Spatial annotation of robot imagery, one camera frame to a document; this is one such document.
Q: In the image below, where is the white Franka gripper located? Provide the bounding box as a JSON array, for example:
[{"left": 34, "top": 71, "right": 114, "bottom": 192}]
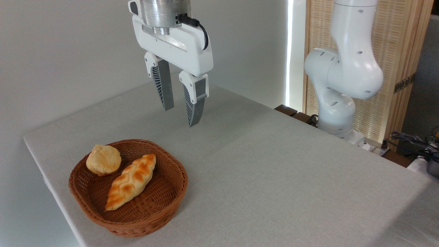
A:
[{"left": 128, "top": 0, "right": 214, "bottom": 128}]

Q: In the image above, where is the long braided bread loaf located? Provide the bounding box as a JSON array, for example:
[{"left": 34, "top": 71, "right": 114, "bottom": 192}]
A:
[{"left": 105, "top": 153, "right": 157, "bottom": 211}]

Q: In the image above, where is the round bread bun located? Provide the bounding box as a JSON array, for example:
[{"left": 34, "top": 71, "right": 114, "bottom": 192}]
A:
[{"left": 86, "top": 144, "right": 122, "bottom": 176}]

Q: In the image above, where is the brown wicker basket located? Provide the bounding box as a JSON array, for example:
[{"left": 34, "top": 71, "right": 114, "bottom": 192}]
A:
[{"left": 68, "top": 139, "right": 188, "bottom": 238}]

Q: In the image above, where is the grey tablecloth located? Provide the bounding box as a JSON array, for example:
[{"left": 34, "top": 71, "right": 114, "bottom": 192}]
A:
[{"left": 23, "top": 72, "right": 439, "bottom": 247}]

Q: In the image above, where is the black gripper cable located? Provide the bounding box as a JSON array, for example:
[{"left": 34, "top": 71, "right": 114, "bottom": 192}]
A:
[{"left": 176, "top": 14, "right": 209, "bottom": 50}]

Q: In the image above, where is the black cable bundle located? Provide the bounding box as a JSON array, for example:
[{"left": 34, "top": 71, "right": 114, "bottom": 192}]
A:
[{"left": 382, "top": 127, "right": 439, "bottom": 162}]

